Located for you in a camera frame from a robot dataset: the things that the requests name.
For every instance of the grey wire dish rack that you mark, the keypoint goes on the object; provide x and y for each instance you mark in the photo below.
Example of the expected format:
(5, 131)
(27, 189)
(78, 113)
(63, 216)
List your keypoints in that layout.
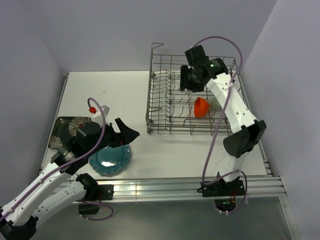
(170, 110)

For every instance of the light green cup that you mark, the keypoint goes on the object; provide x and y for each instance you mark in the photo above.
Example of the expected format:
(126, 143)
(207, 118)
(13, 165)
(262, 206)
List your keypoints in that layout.
(214, 104)

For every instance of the teal scalloped plate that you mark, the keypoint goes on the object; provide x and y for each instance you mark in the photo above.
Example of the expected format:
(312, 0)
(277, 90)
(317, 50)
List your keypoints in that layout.
(111, 161)

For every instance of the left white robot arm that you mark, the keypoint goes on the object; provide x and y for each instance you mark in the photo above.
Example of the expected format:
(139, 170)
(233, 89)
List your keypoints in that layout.
(20, 217)

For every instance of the aluminium mounting rail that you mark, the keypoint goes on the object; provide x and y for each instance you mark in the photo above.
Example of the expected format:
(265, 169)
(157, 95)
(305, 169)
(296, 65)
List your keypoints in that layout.
(184, 189)

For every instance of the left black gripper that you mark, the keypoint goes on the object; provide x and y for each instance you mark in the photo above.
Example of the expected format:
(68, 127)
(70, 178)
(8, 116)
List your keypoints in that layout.
(126, 135)

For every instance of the black floral square plate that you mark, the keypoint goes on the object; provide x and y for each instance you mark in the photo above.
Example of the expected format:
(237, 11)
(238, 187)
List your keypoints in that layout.
(64, 129)

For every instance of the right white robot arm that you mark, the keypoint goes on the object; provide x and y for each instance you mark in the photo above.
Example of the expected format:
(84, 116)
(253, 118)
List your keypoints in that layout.
(246, 129)

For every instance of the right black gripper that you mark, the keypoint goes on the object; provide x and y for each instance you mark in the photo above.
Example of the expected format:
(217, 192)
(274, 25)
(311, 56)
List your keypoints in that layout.
(184, 71)

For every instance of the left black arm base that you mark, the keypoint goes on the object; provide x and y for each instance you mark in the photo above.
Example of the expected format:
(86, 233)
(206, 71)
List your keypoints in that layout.
(94, 201)

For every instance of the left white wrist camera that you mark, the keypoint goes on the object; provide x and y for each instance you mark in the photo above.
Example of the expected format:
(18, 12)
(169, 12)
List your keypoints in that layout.
(97, 116)

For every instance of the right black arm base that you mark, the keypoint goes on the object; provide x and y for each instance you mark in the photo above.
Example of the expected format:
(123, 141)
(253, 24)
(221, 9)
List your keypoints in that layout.
(223, 189)

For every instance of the orange plastic bowl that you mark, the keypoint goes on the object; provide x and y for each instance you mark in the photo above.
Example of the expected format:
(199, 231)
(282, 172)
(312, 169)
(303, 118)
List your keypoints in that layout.
(201, 107)

